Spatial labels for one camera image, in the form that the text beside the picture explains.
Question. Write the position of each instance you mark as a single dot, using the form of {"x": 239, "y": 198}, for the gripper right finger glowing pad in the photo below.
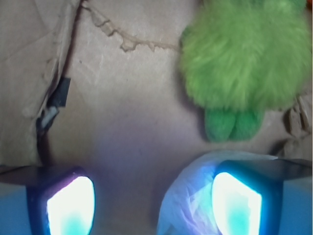
{"x": 263, "y": 197}

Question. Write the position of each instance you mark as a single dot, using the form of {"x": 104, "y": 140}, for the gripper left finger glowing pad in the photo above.
{"x": 46, "y": 200}

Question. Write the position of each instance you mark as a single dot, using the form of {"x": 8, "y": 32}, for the green fuzzy plush toy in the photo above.
{"x": 242, "y": 58}

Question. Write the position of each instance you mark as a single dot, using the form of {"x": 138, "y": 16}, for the brown paper bag tray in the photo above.
{"x": 95, "y": 83}

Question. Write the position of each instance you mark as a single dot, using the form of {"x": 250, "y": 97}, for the white paper ball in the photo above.
{"x": 186, "y": 208}

